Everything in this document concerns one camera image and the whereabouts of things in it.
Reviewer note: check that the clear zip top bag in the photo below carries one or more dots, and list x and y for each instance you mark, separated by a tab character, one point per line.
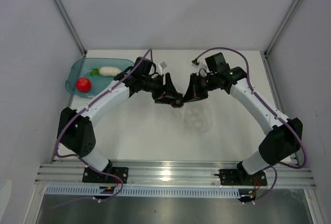
197	116

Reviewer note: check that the aluminium frame post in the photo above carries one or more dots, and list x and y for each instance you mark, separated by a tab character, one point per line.
285	21
70	26

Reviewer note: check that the teal plastic tray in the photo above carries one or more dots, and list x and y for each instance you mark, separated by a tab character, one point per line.
83	67

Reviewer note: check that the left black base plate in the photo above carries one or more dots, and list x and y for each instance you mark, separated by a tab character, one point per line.
90	176

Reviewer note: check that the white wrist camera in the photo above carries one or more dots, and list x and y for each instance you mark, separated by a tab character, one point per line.
201	68
161	68

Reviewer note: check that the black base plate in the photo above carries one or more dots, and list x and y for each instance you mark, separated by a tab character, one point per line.
90	176
236	177

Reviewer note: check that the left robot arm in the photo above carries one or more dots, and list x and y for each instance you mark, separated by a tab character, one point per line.
76	126

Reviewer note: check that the red tomato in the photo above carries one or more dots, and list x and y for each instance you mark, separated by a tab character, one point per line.
83	85

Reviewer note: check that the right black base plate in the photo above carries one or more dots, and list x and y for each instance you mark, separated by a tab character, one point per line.
236	177

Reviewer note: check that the white slotted cable duct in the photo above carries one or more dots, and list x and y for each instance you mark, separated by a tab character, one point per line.
228	193

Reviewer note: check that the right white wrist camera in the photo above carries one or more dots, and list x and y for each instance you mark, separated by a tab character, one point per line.
201	68

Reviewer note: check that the white radish with leaves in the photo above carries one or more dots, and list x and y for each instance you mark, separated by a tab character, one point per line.
105	71

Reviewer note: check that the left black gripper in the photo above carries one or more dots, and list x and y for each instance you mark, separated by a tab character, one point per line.
163	96

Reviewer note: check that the left aluminium frame post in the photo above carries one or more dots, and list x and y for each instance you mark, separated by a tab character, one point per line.
70	26

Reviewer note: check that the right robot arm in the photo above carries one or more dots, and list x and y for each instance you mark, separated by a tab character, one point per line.
283	136

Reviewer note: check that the right aluminium frame post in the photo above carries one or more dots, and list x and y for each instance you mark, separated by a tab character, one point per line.
285	21

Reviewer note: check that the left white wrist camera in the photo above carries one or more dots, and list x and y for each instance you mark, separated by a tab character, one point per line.
161	68

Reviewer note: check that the aluminium mounting rail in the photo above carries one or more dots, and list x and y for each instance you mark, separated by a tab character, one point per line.
171	174

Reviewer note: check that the dark round fruit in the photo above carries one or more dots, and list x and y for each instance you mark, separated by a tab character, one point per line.
177	104

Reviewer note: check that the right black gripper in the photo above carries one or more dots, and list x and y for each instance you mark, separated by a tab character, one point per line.
193	89

